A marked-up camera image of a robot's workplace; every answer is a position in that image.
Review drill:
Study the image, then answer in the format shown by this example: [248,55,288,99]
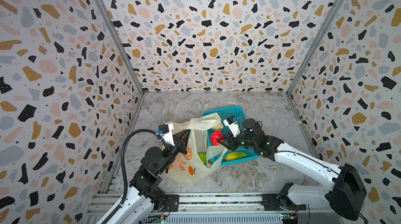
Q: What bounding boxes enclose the green apple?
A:
[198,153,207,166]

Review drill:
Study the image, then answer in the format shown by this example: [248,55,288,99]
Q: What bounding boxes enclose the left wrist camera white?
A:
[157,123,175,147]

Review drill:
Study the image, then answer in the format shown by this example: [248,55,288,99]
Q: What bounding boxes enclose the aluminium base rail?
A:
[84,192,355,224]

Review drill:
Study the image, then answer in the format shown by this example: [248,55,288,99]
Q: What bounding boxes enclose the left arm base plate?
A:
[152,194,180,212]

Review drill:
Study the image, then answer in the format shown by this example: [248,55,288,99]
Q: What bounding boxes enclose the beige garlic bulb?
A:
[212,123,224,131]

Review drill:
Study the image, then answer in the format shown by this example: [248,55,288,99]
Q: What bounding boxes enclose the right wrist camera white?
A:
[223,115,241,137]

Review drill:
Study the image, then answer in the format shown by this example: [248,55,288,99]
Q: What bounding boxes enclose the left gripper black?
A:
[157,128,190,175]

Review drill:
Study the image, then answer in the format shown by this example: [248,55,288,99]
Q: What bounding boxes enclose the green yellow mango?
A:
[225,151,248,161]

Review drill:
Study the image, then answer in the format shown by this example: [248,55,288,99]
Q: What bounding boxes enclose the red pepper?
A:
[211,131,223,146]

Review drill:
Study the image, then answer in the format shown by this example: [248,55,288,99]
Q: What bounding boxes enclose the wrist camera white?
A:
[223,115,241,137]
[157,123,175,147]

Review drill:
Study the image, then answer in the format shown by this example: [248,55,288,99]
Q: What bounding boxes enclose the yellow plastic bag orange prints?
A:
[166,113,228,183]

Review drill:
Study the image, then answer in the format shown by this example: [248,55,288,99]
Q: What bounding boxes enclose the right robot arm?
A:
[218,116,367,221]

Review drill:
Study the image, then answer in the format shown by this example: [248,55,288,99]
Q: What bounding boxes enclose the teal plastic basket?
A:
[202,106,261,166]

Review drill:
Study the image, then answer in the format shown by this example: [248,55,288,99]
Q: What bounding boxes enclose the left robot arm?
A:
[98,129,191,224]

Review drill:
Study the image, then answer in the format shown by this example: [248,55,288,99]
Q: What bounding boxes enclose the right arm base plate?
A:
[262,194,307,211]

